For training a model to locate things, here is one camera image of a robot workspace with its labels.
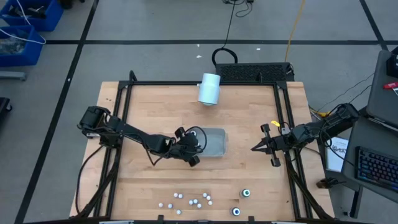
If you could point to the black mesh computer case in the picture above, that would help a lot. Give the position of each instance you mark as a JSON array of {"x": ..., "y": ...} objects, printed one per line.
[{"x": 253, "y": 72}]

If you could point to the white plastic bin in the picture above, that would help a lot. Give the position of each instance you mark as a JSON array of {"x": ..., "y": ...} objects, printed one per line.
[{"x": 214, "y": 143}]

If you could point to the dark metal clamp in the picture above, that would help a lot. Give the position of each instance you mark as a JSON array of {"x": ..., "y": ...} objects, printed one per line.
[{"x": 326, "y": 183}]

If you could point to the red marker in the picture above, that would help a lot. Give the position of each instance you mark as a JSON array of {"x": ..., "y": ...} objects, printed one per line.
[{"x": 390, "y": 85}]

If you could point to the white printed paper sheet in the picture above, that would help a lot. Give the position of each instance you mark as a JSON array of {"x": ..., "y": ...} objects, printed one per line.
[{"x": 337, "y": 155}]

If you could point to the black desk device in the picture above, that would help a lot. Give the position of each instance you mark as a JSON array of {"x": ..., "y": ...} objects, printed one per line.
[{"x": 393, "y": 63}]

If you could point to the grey metal table foot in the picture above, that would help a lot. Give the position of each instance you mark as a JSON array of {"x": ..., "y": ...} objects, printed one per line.
[{"x": 12, "y": 75}]

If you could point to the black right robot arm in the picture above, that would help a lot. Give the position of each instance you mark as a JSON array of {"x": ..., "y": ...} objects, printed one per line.
[{"x": 326, "y": 126}]

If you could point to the dark grey desk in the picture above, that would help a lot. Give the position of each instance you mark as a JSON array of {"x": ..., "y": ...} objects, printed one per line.
[{"x": 357, "y": 137}]

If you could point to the silver aluminium bar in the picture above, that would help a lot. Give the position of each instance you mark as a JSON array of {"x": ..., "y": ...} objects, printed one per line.
[{"x": 116, "y": 222}]

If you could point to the blue storage bin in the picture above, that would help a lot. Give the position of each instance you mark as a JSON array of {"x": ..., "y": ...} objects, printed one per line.
[
  {"x": 31, "y": 53},
  {"x": 46, "y": 18}
]

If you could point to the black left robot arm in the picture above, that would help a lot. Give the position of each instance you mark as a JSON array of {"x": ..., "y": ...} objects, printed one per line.
[{"x": 130, "y": 130}]

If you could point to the black aluminium frame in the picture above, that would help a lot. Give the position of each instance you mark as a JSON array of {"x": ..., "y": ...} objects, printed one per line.
[{"x": 155, "y": 83}]

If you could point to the black table clamp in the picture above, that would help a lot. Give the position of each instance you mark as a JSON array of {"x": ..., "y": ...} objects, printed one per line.
[
  {"x": 250, "y": 219},
  {"x": 133, "y": 76},
  {"x": 160, "y": 218}
]

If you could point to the black backlit keyboard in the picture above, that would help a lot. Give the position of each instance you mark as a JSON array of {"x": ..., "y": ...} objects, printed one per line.
[{"x": 376, "y": 168}]

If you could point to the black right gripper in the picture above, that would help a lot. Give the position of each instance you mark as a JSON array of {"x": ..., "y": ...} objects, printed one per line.
[{"x": 283, "y": 141}]

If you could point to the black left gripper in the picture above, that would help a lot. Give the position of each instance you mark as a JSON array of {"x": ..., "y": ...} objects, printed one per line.
[{"x": 183, "y": 146}]

